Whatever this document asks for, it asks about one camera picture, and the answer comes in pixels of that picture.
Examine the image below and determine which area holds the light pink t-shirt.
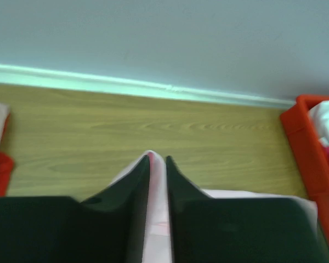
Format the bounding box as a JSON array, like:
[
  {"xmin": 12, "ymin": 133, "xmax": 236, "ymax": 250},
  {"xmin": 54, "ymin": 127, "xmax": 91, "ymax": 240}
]
[{"xmin": 111, "ymin": 150, "xmax": 317, "ymax": 263}]

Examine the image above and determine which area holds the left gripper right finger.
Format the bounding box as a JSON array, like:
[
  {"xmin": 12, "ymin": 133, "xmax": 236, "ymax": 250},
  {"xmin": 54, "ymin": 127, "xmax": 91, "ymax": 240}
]
[{"xmin": 166, "ymin": 156, "xmax": 208, "ymax": 262}]

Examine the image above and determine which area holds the red plastic bin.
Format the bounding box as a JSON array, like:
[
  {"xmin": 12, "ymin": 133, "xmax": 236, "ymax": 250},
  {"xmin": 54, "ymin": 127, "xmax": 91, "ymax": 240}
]
[{"xmin": 280, "ymin": 94, "xmax": 329, "ymax": 245}]

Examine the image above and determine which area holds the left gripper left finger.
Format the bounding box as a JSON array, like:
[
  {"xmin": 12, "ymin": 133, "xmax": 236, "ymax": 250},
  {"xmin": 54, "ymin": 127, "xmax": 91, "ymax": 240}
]
[{"xmin": 81, "ymin": 155, "xmax": 151, "ymax": 263}]

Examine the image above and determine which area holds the folded red t-shirt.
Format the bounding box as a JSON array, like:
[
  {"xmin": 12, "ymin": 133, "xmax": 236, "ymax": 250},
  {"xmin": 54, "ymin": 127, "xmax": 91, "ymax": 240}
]
[{"xmin": 0, "ymin": 112, "xmax": 15, "ymax": 197}]

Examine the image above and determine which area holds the white t-shirt in bin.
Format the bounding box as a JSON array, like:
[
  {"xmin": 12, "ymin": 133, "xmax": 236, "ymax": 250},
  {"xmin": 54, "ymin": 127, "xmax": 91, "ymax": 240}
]
[{"xmin": 308, "ymin": 100, "xmax": 329, "ymax": 146}]

